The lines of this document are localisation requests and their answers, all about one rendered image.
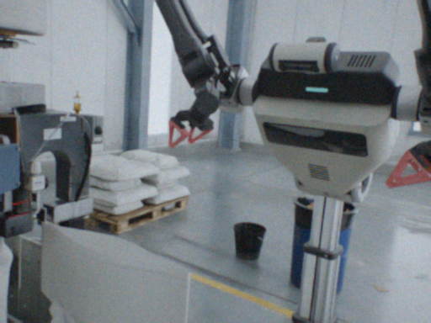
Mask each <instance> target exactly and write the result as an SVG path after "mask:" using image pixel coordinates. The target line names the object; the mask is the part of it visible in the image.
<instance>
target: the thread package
mask: <svg viewBox="0 0 431 323"><path fill-rule="evenodd" d="M46 25H47V7H46V0H0V34H6V35H10V37H16V35H23V36H38V37H41V36H44V35H45V34H46V33H47V27H46Z"/></svg>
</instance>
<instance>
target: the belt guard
mask: <svg viewBox="0 0 431 323"><path fill-rule="evenodd" d="M37 103H45V85H44V84H38V83H28V82H18V83H12V82H0V109H10V108H14V107H18V106H28V105H32V104H37Z"/></svg>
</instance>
